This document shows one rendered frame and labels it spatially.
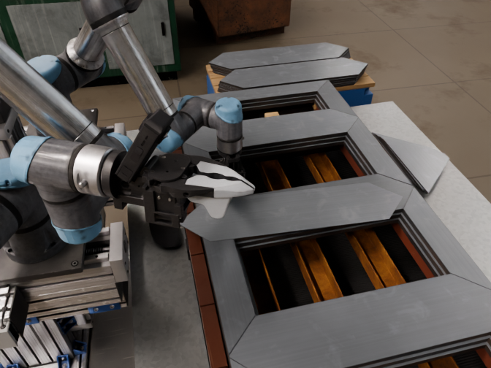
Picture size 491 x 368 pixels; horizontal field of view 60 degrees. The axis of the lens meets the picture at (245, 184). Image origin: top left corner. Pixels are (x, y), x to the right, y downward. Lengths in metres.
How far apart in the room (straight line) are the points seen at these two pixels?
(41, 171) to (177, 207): 0.21
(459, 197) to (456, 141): 1.75
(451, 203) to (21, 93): 1.44
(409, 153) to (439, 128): 1.75
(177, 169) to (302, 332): 0.65
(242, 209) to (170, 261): 0.31
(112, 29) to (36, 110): 0.38
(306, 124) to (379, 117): 0.46
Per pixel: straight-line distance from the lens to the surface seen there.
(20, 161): 0.70
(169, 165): 0.61
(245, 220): 1.35
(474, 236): 1.66
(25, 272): 1.13
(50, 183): 0.69
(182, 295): 1.42
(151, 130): 0.56
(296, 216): 1.37
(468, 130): 3.67
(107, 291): 1.23
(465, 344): 1.26
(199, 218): 1.37
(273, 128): 1.75
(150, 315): 1.40
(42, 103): 0.81
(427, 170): 1.79
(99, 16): 1.12
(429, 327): 1.22
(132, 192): 0.65
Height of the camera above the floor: 1.85
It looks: 42 degrees down
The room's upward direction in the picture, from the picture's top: straight up
